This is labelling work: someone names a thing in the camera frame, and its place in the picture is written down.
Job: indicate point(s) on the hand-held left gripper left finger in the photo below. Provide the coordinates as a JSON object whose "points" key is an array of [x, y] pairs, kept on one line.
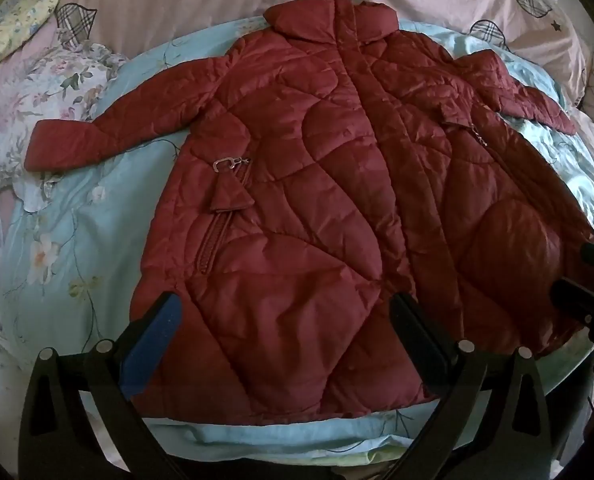
{"points": [[152, 342]]}

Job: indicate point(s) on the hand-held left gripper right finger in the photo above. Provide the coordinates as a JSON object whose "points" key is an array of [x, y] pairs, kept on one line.
{"points": [[417, 335]]}

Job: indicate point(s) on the red quilted coat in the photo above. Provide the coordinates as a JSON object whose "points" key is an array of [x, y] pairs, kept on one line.
{"points": [[302, 185]]}

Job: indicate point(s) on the light blue floral blanket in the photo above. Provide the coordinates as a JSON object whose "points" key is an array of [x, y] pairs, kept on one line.
{"points": [[77, 200]]}

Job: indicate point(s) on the white floral ruffled cloth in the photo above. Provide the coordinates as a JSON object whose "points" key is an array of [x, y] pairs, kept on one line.
{"points": [[52, 85]]}

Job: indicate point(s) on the yellow floral cloth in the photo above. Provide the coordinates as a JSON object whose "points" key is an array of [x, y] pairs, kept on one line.
{"points": [[12, 30]]}

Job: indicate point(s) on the pink plaid-patch pillow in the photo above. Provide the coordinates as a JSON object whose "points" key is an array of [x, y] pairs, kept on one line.
{"points": [[177, 0]]}

